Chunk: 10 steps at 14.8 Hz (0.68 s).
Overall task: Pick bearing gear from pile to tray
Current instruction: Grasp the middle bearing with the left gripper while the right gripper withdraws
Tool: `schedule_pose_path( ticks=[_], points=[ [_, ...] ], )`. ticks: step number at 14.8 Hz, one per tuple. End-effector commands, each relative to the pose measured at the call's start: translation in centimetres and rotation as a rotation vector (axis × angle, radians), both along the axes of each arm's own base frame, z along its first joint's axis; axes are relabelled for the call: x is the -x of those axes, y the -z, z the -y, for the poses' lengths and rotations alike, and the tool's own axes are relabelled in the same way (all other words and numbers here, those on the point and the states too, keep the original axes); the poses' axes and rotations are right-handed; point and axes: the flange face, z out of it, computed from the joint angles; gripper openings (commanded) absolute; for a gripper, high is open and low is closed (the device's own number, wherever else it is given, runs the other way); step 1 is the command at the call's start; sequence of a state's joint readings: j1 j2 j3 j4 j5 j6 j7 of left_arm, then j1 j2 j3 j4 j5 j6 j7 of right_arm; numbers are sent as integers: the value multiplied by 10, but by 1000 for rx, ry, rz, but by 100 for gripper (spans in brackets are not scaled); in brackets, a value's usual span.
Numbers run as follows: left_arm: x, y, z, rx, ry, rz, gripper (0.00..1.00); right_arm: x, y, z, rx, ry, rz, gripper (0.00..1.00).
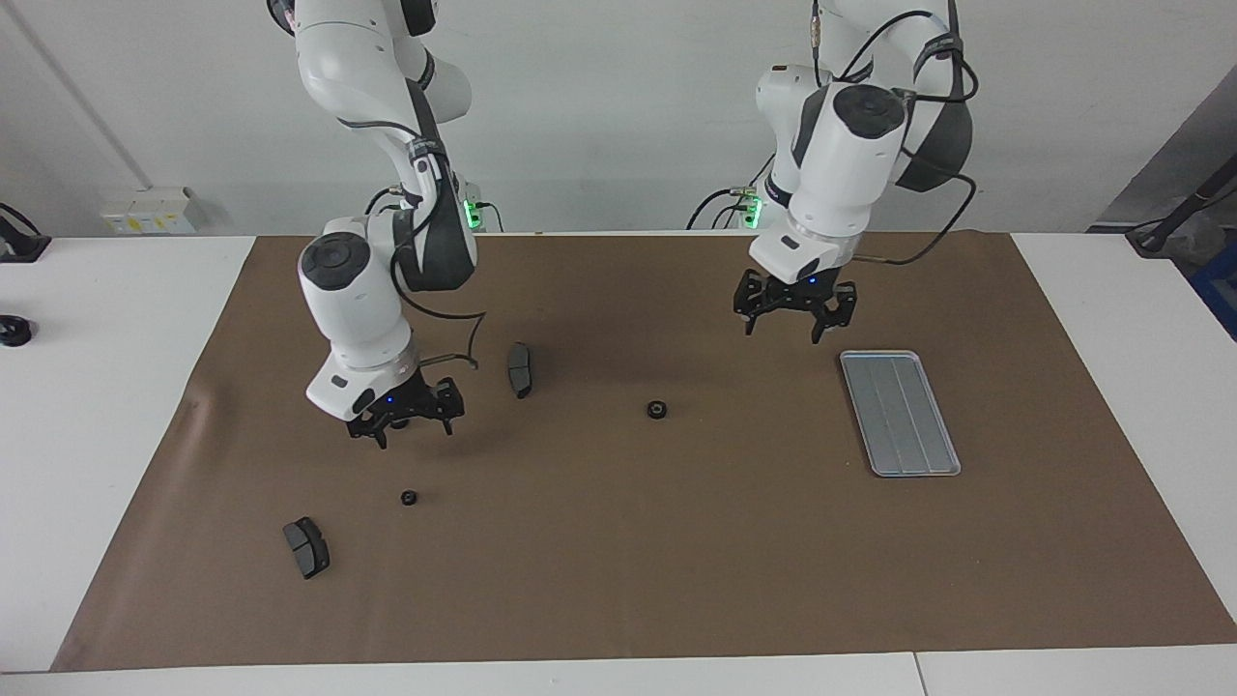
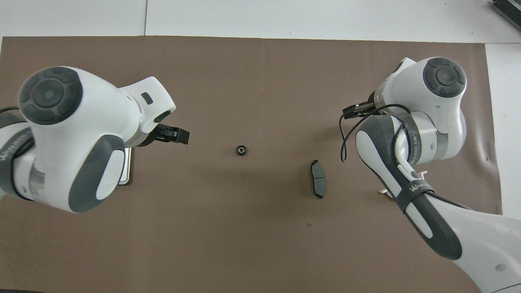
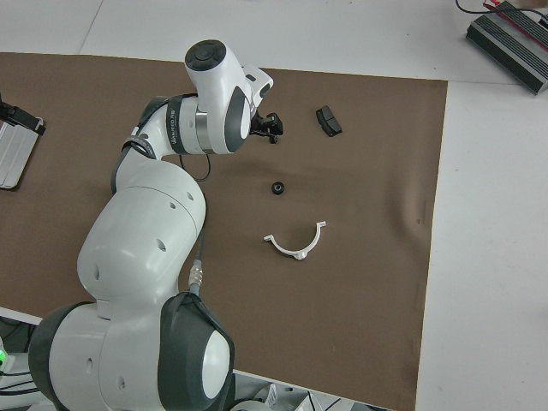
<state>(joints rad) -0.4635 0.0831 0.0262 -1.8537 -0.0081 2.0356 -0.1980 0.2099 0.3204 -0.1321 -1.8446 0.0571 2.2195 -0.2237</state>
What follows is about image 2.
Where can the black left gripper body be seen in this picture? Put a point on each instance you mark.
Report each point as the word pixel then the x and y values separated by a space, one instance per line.
pixel 148 136

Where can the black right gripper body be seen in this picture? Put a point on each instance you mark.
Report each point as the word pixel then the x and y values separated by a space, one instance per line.
pixel 372 103

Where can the black bearing gear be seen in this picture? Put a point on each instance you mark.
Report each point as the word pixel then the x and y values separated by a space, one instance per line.
pixel 241 150

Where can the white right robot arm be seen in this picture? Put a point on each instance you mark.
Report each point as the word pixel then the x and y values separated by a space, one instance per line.
pixel 443 106

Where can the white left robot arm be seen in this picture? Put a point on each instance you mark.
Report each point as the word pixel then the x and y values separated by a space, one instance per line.
pixel 81 122

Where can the grey metal tray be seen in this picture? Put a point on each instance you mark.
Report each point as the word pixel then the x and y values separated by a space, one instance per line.
pixel 127 167

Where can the slim dark grey brake pad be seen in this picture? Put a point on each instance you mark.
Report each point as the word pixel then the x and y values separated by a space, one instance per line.
pixel 318 179

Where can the brown paper mat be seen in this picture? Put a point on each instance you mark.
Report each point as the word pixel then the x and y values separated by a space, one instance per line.
pixel 252 81

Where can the dark grey ribbed device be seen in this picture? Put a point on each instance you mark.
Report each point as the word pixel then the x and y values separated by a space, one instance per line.
pixel 511 8

